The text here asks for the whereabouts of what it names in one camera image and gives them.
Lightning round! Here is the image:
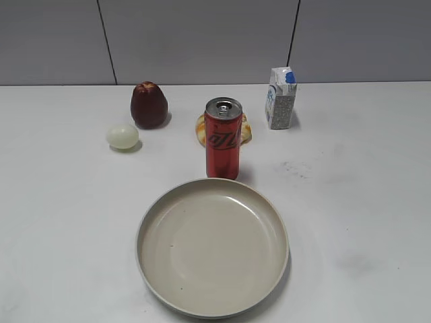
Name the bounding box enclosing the red cola can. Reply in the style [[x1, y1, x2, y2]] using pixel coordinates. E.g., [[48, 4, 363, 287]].
[[204, 97, 242, 180]]

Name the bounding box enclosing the beige round plate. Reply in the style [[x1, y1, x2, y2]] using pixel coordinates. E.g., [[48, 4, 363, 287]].
[[135, 178, 290, 319]]

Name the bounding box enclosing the orange striped croissant bread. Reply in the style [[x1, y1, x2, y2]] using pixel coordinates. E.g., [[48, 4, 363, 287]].
[[195, 113, 252, 147]]

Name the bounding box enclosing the dark red wax apple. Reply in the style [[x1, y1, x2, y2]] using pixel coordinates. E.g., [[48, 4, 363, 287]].
[[131, 81, 168, 129]]

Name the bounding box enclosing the small white milk carton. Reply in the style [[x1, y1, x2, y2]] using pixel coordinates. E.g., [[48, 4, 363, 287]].
[[265, 67, 298, 130]]

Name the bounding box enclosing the white egg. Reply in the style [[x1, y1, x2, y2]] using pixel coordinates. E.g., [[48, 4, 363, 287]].
[[106, 124, 139, 149]]

